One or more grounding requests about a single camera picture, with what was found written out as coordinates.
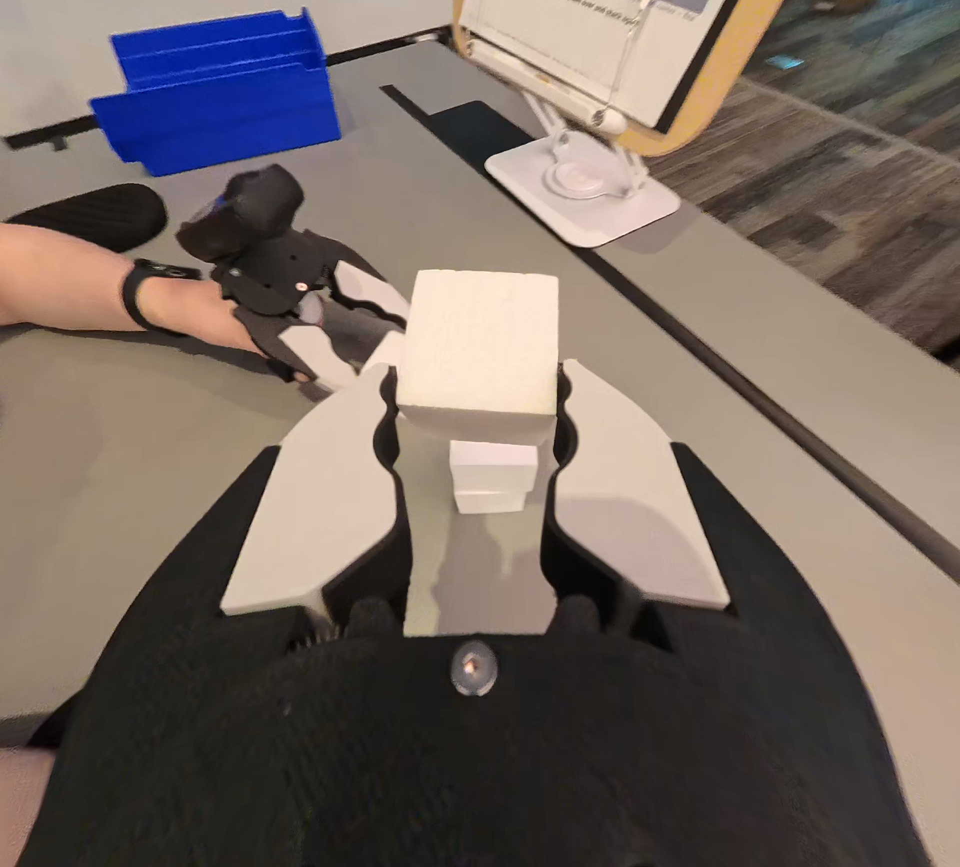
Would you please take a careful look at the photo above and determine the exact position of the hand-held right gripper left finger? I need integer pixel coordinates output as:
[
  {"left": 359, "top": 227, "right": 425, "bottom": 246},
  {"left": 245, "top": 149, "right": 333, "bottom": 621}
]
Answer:
[{"left": 219, "top": 363, "right": 414, "bottom": 634}]

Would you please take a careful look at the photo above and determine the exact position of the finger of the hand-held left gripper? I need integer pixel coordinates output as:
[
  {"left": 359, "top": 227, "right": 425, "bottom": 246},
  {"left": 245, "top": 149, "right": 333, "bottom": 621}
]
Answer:
[
  {"left": 328, "top": 258, "right": 414, "bottom": 330},
  {"left": 270, "top": 321, "right": 411, "bottom": 396}
]

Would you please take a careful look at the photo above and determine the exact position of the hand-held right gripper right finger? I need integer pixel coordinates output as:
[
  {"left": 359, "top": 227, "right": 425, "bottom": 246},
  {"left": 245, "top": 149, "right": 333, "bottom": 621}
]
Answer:
[{"left": 542, "top": 358, "right": 732, "bottom": 634}]

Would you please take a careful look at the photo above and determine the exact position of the white hard foam cube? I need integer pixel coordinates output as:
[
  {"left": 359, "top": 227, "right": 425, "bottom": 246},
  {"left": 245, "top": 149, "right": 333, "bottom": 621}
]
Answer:
[
  {"left": 453, "top": 488, "right": 528, "bottom": 516},
  {"left": 395, "top": 268, "right": 561, "bottom": 447},
  {"left": 448, "top": 438, "right": 540, "bottom": 497}
]

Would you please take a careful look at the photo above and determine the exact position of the person's left forearm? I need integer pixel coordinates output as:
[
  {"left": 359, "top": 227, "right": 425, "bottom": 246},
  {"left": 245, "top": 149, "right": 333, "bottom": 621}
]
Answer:
[{"left": 0, "top": 222, "right": 144, "bottom": 330}]

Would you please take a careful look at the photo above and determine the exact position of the person's left hand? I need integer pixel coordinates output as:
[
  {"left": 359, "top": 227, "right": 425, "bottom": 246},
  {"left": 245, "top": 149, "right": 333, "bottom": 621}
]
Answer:
[{"left": 166, "top": 274, "right": 273, "bottom": 360}]

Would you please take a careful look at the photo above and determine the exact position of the black wristband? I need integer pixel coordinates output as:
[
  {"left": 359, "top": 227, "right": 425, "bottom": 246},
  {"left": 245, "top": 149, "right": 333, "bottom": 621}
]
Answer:
[{"left": 122, "top": 258, "right": 202, "bottom": 337}]

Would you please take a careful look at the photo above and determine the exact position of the blue plastic bin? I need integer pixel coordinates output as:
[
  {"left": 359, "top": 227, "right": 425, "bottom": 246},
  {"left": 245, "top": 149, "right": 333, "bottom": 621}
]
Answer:
[{"left": 88, "top": 6, "right": 342, "bottom": 178}]

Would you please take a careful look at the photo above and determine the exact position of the white and wooden document stand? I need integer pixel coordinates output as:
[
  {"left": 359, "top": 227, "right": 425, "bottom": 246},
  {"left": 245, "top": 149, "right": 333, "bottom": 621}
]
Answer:
[{"left": 450, "top": 0, "right": 841, "bottom": 249}]

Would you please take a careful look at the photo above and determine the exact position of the printed instruction sheet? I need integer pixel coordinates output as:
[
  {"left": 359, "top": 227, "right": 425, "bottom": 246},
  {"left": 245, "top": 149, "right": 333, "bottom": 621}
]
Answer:
[{"left": 459, "top": 0, "right": 774, "bottom": 129}]

